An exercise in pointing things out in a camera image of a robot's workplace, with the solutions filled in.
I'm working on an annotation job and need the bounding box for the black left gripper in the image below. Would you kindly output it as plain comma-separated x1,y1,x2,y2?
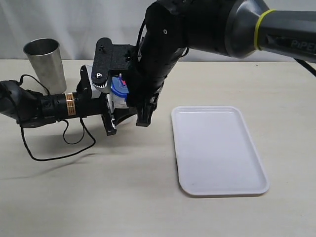
73,95,137,136

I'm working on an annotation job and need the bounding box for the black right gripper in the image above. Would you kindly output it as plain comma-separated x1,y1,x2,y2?
126,46,165,127

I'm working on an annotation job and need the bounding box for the clear plastic container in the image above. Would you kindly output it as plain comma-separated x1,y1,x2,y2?
110,92,136,125

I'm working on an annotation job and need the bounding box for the blue container lid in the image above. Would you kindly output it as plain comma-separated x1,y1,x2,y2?
111,77,129,98

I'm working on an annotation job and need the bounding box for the stainless steel cup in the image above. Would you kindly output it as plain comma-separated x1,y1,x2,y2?
23,38,67,94

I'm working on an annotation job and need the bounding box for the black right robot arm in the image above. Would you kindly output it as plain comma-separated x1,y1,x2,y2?
125,0,316,127

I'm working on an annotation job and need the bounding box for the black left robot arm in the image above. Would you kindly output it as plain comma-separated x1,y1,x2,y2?
0,80,136,135

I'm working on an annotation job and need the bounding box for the white plastic tray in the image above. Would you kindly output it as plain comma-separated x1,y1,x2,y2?
171,106,270,197

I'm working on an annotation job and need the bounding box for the white backdrop curtain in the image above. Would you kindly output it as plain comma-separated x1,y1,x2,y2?
0,0,316,63

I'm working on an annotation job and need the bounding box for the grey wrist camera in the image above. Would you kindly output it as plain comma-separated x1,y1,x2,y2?
76,64,109,99
91,38,136,94

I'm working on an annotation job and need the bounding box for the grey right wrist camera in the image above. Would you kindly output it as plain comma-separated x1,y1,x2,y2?
91,38,136,94

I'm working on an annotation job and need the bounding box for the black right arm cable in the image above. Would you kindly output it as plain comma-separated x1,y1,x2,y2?
295,58,316,77

